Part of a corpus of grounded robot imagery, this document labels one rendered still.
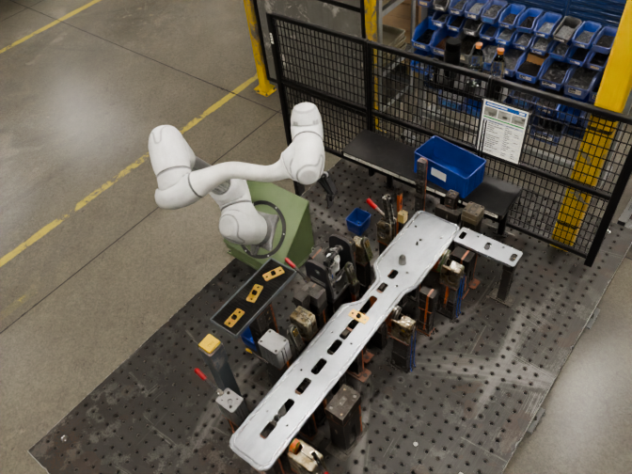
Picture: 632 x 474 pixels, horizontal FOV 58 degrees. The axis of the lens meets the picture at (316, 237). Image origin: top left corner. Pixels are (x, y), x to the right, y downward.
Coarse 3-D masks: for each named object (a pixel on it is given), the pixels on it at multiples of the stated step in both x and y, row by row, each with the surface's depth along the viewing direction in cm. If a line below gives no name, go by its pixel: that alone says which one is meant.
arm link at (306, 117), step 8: (296, 104) 190; (304, 104) 188; (312, 104) 188; (296, 112) 186; (304, 112) 185; (312, 112) 186; (296, 120) 187; (304, 120) 186; (312, 120) 186; (320, 120) 189; (296, 128) 187; (304, 128) 186; (312, 128) 186; (320, 128) 189; (320, 136) 187
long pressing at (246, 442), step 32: (416, 224) 266; (448, 224) 264; (384, 256) 255; (416, 256) 254; (416, 288) 243; (384, 320) 234; (320, 352) 226; (352, 352) 225; (288, 384) 218; (320, 384) 217; (256, 416) 211; (288, 416) 210; (256, 448) 203
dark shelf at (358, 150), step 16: (352, 144) 304; (368, 144) 303; (384, 144) 302; (400, 144) 301; (368, 160) 295; (384, 160) 293; (400, 160) 292; (400, 176) 286; (416, 176) 283; (480, 192) 272; (496, 192) 271; (512, 192) 270; (496, 208) 264
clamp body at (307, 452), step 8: (304, 448) 195; (312, 448) 195; (288, 456) 194; (296, 456) 193; (304, 456) 193; (312, 456) 197; (320, 456) 193; (296, 464) 194; (304, 464) 191; (312, 464) 191; (296, 472) 201; (304, 472) 197; (312, 472) 190; (320, 472) 197
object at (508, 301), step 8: (512, 256) 250; (504, 272) 255; (512, 272) 251; (504, 280) 259; (512, 280) 261; (496, 288) 274; (504, 288) 262; (496, 296) 270; (504, 296) 266; (512, 296) 270; (504, 304) 268; (512, 304) 267
